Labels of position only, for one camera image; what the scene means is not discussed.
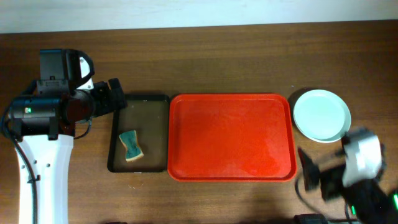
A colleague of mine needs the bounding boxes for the light green plate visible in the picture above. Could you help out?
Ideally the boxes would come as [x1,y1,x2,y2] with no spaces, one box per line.
[293,90,351,143]

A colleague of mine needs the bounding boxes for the green yellow sponge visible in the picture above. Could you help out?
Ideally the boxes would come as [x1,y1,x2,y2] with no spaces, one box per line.
[119,130,144,162]

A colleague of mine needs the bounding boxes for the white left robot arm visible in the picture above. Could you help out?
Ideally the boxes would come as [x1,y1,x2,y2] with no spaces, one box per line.
[2,78,126,223]

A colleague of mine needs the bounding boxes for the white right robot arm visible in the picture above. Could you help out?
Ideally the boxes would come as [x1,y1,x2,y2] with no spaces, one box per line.
[295,128,397,223]

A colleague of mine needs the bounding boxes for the dark brown tray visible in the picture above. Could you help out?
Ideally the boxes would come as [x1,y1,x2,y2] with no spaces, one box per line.
[107,94,170,173]

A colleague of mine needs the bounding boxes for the red plastic tray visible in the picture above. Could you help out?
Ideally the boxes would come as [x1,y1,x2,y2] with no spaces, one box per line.
[167,93,297,182]

